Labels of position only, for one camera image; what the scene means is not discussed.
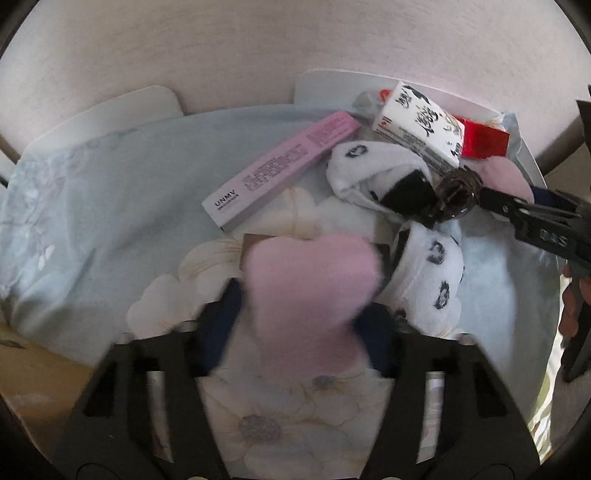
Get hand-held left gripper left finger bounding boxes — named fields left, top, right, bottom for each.
left=54, top=282, right=243, bottom=480

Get light blue floral blanket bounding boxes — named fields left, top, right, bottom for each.
left=0, top=99, right=561, bottom=480

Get pink sock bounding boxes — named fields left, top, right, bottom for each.
left=242, top=233, right=384, bottom=377
left=475, top=157, right=536, bottom=204

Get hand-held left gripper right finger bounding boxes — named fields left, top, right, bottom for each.
left=356, top=305, right=541, bottom=480

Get white sock black prints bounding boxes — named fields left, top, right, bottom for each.
left=383, top=224, right=465, bottom=335
left=325, top=141, right=439, bottom=227

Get long pink box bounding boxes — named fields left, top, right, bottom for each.
left=202, top=111, right=362, bottom=232

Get white carton black brush print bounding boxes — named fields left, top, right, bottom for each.
left=372, top=80, right=466, bottom=169

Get clear plastic packet red label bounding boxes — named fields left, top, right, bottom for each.
left=353, top=88, right=393, bottom=123

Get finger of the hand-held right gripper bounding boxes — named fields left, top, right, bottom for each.
left=478, top=187, right=579, bottom=232
left=531, top=185, right=591, bottom=216

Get person's right hand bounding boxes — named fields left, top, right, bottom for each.
left=558, top=271, right=591, bottom=347

